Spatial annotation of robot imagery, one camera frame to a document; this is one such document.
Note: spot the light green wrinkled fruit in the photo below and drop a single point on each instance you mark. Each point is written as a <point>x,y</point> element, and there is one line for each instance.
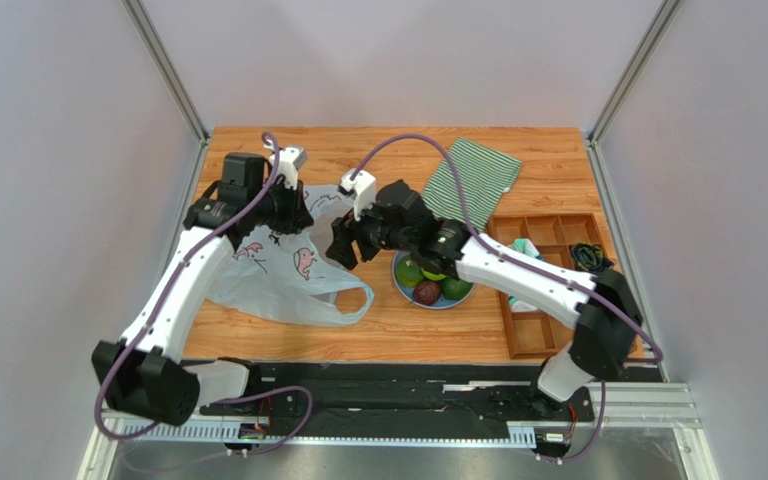
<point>436,277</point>

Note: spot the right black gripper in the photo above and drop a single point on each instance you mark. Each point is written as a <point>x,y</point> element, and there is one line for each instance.
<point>363,231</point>

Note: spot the dark green round fruit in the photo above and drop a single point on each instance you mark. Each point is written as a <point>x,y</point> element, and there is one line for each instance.
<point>408,273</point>

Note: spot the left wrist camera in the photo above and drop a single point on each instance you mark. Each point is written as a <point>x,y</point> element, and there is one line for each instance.
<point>287,162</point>

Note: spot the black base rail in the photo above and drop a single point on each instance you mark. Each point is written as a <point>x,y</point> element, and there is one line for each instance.
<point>391,401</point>

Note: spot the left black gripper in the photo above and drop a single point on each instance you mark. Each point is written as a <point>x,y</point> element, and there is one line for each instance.
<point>299,218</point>

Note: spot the green avocado fruit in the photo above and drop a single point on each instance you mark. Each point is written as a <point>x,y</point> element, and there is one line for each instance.
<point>455,289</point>

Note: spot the green white striped cloth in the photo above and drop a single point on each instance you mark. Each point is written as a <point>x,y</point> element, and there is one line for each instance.
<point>485,175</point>

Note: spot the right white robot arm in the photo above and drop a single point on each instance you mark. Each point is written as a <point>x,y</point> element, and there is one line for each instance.
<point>600,309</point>

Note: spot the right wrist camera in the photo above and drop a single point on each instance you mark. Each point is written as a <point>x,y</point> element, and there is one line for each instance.
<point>361,187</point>

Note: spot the dark purple passion fruit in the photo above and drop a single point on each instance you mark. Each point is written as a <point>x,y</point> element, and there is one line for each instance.
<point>426,293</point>

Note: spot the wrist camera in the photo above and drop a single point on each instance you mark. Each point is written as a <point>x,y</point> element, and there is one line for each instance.
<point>361,187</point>
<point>287,162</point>

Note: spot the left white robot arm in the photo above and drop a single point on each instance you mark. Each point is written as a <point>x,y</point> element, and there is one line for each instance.
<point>141,373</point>

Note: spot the blue round plate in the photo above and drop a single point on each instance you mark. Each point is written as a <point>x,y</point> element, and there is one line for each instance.
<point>407,292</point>

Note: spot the light blue cartoon plastic bag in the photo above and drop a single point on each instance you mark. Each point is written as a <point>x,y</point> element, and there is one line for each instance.
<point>288,278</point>

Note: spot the teal white socks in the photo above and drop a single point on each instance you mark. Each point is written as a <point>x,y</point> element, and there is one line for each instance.
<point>526,247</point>

